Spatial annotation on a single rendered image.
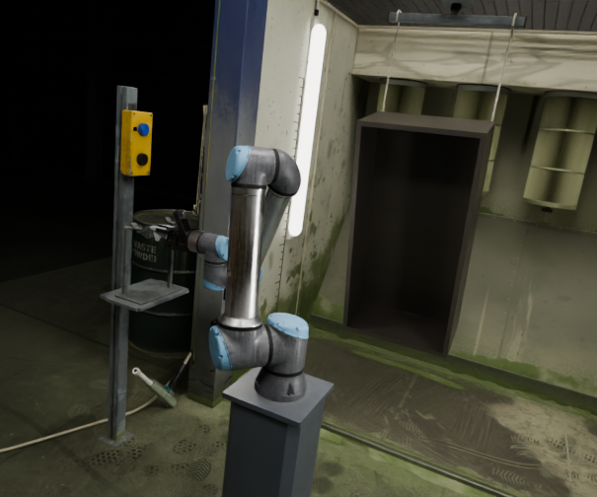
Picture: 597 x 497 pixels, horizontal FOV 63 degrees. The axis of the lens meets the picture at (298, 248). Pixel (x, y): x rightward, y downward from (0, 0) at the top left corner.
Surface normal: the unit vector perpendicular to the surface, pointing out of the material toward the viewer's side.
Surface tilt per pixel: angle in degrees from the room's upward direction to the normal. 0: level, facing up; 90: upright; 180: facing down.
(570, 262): 57
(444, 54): 90
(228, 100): 90
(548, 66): 90
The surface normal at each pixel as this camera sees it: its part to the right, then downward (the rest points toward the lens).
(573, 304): -0.30, -0.38
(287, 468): 0.33, 0.27
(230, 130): -0.44, 0.17
